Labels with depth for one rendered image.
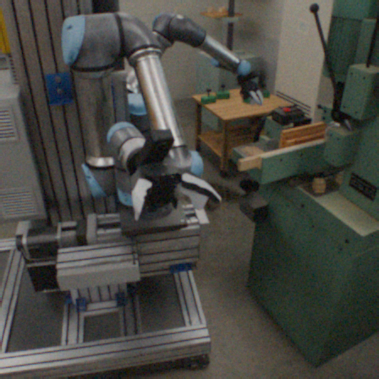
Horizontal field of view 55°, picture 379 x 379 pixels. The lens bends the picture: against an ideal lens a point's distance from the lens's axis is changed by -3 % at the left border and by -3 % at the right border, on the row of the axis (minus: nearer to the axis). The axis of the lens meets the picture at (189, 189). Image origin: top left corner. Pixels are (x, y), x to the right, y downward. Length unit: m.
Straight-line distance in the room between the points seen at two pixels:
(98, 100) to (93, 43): 0.15
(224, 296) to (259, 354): 0.38
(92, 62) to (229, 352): 1.43
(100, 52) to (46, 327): 1.24
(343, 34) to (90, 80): 0.88
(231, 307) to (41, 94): 1.41
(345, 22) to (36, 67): 1.02
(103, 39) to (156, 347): 1.19
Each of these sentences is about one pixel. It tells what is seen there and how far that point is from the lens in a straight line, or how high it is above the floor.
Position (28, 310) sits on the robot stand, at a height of 0.21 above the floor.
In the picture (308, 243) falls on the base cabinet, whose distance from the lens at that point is 1.59.
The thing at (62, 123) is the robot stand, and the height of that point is 1.11.
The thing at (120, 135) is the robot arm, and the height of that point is 1.25.
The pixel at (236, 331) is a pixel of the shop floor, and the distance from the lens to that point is 1.98.
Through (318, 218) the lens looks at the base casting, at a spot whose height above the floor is 0.74.
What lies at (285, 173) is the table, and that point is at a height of 0.86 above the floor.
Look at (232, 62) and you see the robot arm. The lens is 1.92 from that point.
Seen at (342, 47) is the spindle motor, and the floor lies 1.32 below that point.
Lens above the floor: 1.60
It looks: 33 degrees down
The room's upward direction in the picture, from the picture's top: straight up
